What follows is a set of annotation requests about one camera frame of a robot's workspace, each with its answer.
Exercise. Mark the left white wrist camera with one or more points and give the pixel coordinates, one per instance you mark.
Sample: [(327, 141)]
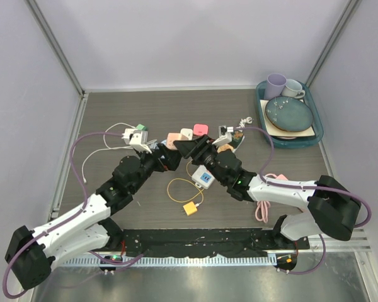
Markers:
[(137, 139)]

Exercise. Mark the yellow charger block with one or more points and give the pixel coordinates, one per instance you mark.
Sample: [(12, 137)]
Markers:
[(190, 208)]

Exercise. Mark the purple cup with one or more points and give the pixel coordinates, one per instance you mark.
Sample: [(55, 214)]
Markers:
[(275, 84)]

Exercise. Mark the orange cube socket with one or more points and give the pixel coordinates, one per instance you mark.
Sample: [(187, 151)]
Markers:
[(225, 147)]

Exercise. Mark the red pink flat charger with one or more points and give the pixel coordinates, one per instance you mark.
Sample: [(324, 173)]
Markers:
[(200, 129)]

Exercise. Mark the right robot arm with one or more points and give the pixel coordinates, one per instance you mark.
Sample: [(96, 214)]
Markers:
[(328, 208)]

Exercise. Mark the pink cube socket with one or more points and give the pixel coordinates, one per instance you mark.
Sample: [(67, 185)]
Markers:
[(171, 138)]

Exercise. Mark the dark blue plate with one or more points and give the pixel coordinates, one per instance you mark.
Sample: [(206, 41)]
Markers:
[(289, 114)]

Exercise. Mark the green plug adapter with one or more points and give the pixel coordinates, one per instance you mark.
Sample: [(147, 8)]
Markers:
[(141, 127)]

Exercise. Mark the grey blue mug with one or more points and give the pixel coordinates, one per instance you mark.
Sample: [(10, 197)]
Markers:
[(293, 89)]

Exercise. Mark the black mounting base plate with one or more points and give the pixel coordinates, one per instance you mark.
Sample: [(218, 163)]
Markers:
[(207, 242)]

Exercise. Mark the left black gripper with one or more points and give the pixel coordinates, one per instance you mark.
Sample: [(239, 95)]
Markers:
[(171, 160)]

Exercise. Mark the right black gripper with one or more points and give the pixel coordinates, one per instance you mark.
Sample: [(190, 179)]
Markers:
[(194, 149)]

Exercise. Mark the white charger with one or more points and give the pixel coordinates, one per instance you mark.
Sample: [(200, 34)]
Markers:
[(187, 132)]

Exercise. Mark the white multicolour power strip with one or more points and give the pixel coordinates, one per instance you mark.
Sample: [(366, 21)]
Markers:
[(202, 177)]

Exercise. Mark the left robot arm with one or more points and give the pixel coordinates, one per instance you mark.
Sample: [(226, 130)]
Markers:
[(32, 255)]

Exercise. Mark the dark green cube socket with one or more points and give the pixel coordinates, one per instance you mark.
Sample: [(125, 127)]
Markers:
[(237, 138)]

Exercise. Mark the teal plastic tray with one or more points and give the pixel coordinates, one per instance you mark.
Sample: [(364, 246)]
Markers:
[(300, 142)]

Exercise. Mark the cream square plate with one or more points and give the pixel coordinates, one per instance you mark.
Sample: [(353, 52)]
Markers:
[(276, 132)]

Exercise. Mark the pink power strip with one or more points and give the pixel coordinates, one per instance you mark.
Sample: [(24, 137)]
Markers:
[(274, 176)]

